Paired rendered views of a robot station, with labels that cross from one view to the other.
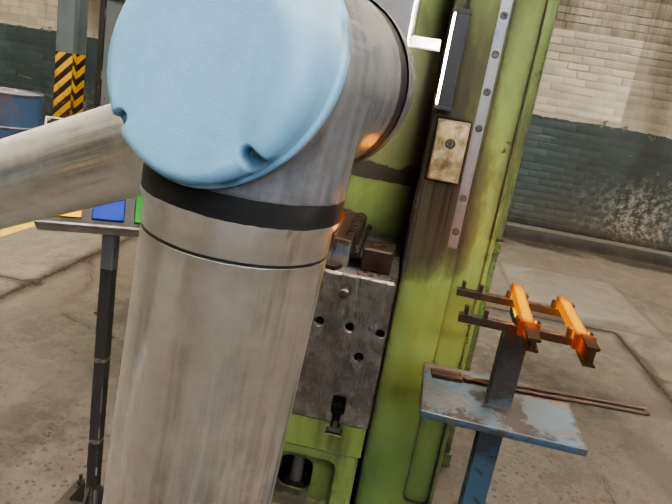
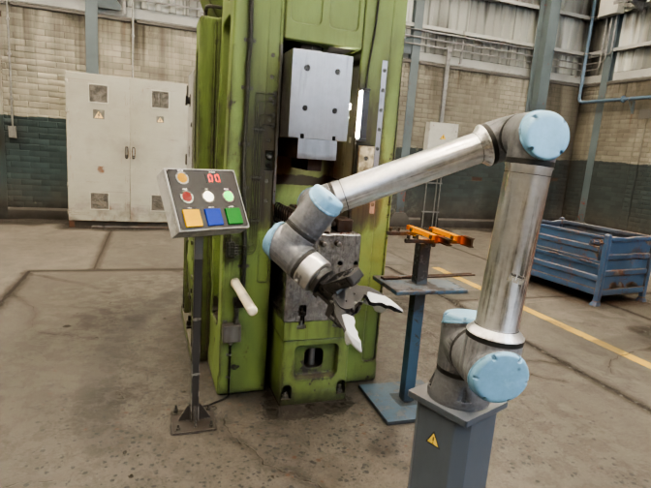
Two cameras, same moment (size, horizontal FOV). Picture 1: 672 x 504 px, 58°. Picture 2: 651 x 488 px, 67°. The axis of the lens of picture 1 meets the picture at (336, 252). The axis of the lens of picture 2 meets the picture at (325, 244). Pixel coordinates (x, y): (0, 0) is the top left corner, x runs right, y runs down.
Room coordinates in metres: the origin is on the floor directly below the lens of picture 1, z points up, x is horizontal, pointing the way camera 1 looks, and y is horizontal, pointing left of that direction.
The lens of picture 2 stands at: (-0.57, 1.05, 1.32)
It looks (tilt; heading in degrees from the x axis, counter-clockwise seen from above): 11 degrees down; 334
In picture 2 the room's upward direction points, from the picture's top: 4 degrees clockwise
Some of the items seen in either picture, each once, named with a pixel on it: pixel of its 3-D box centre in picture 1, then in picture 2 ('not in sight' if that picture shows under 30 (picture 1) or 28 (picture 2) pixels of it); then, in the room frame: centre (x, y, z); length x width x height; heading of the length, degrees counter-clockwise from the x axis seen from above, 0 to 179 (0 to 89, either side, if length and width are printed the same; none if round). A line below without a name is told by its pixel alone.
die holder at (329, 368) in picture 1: (329, 312); (306, 264); (1.87, -0.01, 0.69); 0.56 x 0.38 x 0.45; 175
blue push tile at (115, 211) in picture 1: (109, 206); (213, 217); (1.50, 0.59, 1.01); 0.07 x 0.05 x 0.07; 110
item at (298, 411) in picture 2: not in sight; (302, 404); (1.60, 0.07, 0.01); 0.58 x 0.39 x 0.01; 85
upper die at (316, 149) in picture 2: not in sight; (304, 148); (1.86, 0.04, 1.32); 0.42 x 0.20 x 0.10; 175
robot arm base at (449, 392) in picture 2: not in sight; (459, 381); (0.53, 0.03, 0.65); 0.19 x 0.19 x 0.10
